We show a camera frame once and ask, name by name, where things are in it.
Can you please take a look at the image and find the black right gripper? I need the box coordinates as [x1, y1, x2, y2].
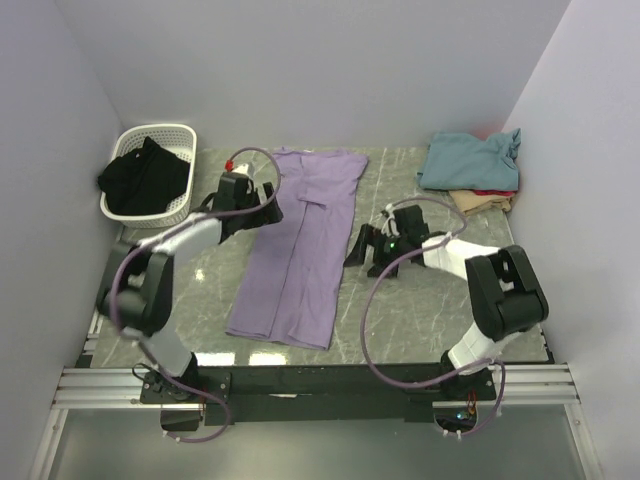
[344, 223, 409, 279]

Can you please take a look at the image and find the purple t shirt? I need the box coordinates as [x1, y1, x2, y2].
[226, 149, 368, 350]

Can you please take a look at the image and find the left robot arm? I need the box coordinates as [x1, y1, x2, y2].
[96, 163, 283, 402]

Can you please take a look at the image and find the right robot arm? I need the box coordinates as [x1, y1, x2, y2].
[344, 202, 549, 399]

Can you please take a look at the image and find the white laundry basket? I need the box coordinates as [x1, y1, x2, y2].
[96, 124, 197, 228]

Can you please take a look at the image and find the tan folded t shirt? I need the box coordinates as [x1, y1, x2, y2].
[449, 190, 516, 216]

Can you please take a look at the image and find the black t shirt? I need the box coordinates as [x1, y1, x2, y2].
[97, 137, 190, 216]

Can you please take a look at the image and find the teal folded t shirt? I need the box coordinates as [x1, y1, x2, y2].
[416, 128, 522, 192]

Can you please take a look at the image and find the red folded t shirt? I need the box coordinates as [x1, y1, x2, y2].
[472, 190, 517, 198]

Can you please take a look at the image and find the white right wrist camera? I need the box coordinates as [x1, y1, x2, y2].
[380, 210, 400, 237]

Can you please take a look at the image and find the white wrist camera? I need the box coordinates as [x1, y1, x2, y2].
[225, 159, 255, 178]
[380, 210, 400, 237]

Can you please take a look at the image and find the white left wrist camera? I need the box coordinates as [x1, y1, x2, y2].
[225, 159, 255, 178]

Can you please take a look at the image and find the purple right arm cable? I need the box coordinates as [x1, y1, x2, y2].
[360, 195, 509, 441]

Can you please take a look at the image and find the aluminium rail frame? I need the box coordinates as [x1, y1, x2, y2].
[27, 239, 584, 480]

